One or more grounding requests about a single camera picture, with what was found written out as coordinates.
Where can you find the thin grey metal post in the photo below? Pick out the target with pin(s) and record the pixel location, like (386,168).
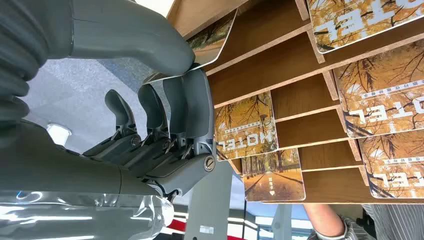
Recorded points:
(281,222)

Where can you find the person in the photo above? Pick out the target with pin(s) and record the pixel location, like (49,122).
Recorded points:
(394,222)

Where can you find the ribbed grey right arm sleeve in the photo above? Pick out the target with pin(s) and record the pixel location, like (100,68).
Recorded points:
(23,43)

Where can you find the clear plastic wrist cover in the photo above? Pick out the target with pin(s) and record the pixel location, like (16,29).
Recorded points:
(82,217)

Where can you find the grey metal post with label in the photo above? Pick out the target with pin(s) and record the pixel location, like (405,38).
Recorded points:
(208,205)

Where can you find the key card tree-lined path print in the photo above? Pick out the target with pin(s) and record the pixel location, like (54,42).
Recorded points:
(273,179)

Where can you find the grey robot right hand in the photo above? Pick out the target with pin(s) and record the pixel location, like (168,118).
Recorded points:
(66,165)

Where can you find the wooden card rack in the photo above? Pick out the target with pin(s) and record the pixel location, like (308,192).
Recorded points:
(281,63)

